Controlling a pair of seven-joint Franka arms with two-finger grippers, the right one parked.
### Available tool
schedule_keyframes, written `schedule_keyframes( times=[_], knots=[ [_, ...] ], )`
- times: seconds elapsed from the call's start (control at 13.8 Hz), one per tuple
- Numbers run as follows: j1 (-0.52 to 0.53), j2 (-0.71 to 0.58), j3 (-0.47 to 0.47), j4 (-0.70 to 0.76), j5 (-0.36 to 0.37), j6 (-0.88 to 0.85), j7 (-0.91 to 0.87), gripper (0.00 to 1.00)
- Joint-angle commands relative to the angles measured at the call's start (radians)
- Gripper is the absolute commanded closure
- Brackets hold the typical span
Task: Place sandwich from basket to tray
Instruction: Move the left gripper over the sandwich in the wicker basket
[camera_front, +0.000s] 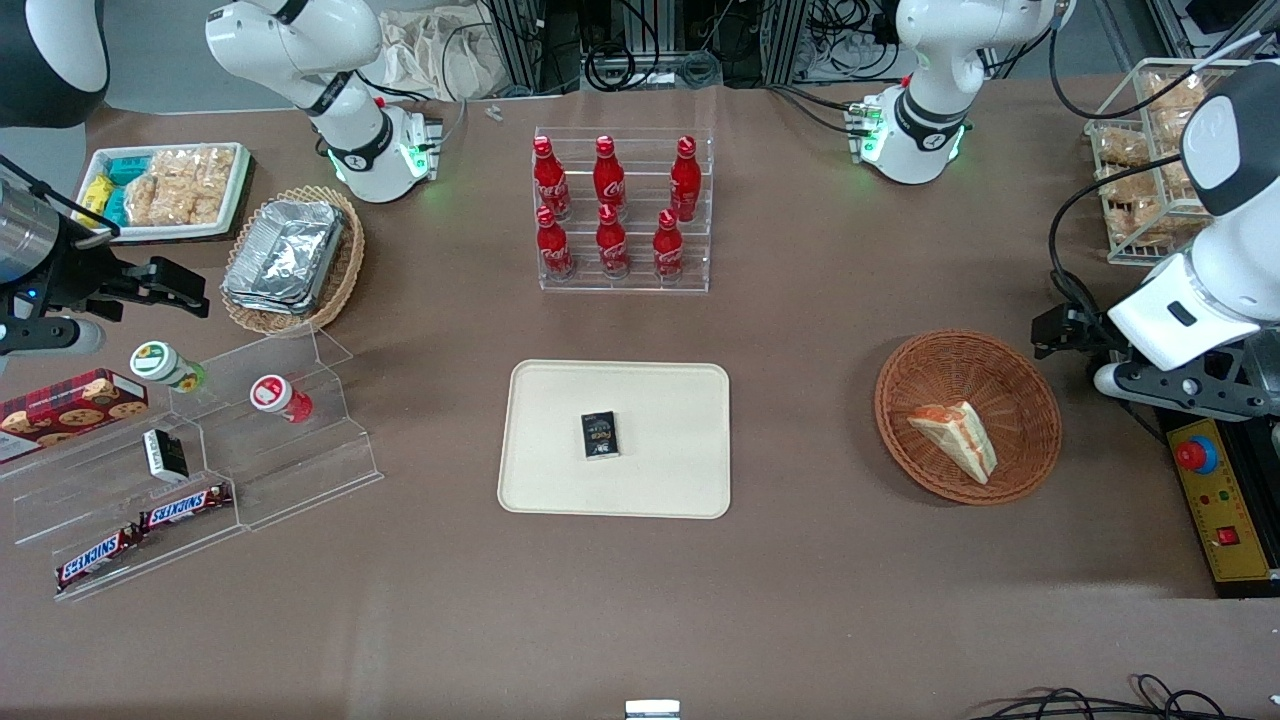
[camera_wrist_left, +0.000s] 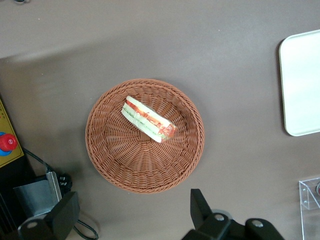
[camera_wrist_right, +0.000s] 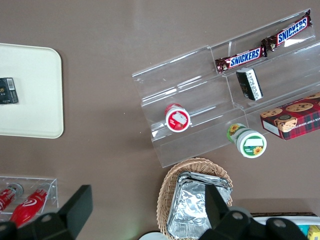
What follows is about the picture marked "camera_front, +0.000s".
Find red cola bottle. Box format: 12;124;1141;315
535;206;577;282
593;135;629;217
532;136;573;222
595;204;632;280
652;209;687;284
668;136;704;224

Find white wire basket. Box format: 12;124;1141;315
1084;57;1253;267

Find red capped drink bottle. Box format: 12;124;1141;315
249;374;315;425

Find small black and white box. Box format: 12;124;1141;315
141;427;190;484

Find black floor cables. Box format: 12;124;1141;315
968;673;1280;720

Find beige plastic tray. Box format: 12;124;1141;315
497;359;733;521

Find light wicker basket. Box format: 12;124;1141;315
220;185;367;339

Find triangular sandwich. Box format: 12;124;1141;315
906;400;999;487

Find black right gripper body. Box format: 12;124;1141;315
0;225;129;323

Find white rectangular snack tray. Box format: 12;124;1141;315
74;142;252;244

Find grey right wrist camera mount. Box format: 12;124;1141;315
0;317;105;358

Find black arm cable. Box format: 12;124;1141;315
1046;153;1187;336

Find clear acrylic stepped display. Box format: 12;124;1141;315
0;324;385;603

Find brown wicker basket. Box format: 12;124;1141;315
874;330;1064;506

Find red cookie box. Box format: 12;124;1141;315
0;367;150;465

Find stacked aluminium foil trays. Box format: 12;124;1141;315
221;199;347;317

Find yellow control box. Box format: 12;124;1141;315
1164;417;1280;586

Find aluminium frame rack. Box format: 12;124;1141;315
484;0;583;97

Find beige cloth bag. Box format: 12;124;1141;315
378;5;513;102

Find clear acrylic bottle rack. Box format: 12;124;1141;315
533;126;715;294

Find green capped drink bottle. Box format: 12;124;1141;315
129;340;209;394

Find snickers chocolate bar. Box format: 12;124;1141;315
54;526;145;590
137;482;234;532

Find bagged snacks in wire basket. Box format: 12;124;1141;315
1090;75;1216;251

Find dark left wrist camera mount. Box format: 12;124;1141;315
1093;358;1280;422

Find clear bag of rice crackers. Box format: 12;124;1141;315
124;147;237;228

